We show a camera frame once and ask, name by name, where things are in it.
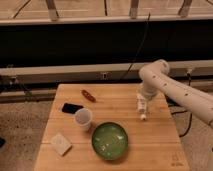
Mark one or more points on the white sponge block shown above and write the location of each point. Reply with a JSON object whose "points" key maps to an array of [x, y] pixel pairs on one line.
{"points": [[60, 144]]}

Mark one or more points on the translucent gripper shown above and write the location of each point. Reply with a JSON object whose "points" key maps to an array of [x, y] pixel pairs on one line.
{"points": [[147, 95]]}

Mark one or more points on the clear plastic cup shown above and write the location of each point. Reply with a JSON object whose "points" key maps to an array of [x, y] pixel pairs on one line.
{"points": [[83, 118]]}

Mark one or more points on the black smartphone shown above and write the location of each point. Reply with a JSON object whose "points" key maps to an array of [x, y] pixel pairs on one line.
{"points": [[71, 108]]}

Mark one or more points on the wall power outlet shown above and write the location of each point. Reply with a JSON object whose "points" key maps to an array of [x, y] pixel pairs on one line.
{"points": [[105, 75]]}

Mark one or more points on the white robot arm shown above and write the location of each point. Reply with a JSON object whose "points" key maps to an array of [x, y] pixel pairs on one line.
{"points": [[155, 78]]}

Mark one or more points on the green bowl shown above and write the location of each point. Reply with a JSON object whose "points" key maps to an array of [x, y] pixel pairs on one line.
{"points": [[109, 141]]}

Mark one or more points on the red chili pepper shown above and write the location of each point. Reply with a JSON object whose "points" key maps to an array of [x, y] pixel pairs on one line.
{"points": [[88, 96]]}

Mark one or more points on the white plastic bottle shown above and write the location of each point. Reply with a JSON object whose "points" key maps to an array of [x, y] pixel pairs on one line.
{"points": [[142, 106]]}

